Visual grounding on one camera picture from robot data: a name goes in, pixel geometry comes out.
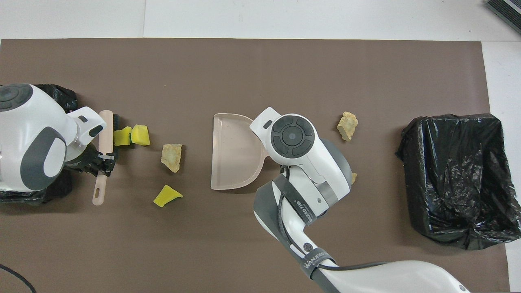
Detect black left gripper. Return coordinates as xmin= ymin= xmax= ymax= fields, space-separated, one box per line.
xmin=65 ymin=146 xmax=116 ymax=176

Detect yellow green sponge piece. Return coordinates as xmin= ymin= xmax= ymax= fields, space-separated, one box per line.
xmin=153 ymin=184 xmax=184 ymax=208

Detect beige plastic dustpan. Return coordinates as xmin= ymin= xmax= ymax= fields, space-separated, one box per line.
xmin=210 ymin=113 xmax=269 ymax=190

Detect black bag bin pink tear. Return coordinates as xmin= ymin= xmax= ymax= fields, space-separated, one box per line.
xmin=0 ymin=83 xmax=79 ymax=205

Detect black bag lined bin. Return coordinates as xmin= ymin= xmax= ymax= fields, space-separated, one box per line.
xmin=395 ymin=113 xmax=521 ymax=250

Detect brown table mat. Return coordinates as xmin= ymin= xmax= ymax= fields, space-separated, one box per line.
xmin=0 ymin=38 xmax=510 ymax=293

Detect dark ribbed device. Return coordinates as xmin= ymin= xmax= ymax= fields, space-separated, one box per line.
xmin=485 ymin=0 xmax=521 ymax=34

